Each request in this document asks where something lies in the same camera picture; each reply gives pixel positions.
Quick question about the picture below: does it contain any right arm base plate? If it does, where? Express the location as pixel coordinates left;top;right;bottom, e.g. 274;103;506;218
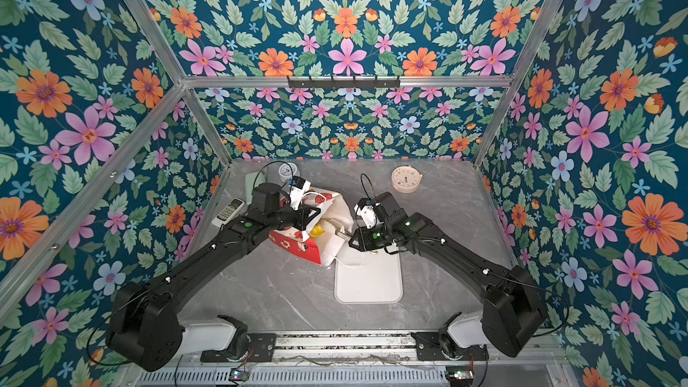
410;331;489;362

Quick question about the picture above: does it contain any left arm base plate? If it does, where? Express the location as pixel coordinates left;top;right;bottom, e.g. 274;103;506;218
200;333;277;364

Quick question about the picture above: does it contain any yellow fake croissant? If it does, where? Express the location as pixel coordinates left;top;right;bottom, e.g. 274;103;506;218
309;225;325;238

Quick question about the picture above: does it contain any white rectangular tray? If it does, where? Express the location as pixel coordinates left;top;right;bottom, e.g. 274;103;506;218
334;247;403;305

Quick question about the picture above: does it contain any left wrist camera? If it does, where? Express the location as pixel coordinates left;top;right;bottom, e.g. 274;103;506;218
290;176;311;210

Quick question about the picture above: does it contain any red white paper bag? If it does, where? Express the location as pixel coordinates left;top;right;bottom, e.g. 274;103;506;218
269;188;356;267

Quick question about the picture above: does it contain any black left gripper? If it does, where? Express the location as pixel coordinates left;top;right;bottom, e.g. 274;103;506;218
265;199;323;231

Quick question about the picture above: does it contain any white round alarm clock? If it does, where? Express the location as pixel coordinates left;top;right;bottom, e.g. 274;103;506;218
278;162;299;182

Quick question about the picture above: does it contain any black hook rail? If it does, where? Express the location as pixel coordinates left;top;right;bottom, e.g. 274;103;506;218
287;76;401;90

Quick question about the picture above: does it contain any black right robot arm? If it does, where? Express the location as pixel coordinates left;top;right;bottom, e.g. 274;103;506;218
344;192;548;358

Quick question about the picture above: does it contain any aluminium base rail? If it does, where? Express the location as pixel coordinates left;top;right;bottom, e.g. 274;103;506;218
172;330;569;365

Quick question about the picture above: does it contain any green glasses case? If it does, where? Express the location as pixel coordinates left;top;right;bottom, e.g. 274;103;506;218
245;171;265;204

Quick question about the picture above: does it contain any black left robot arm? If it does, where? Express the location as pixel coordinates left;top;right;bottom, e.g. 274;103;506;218
105;184;323;372

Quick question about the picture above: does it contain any white remote control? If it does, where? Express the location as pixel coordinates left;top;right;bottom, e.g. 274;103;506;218
211;198;245;228

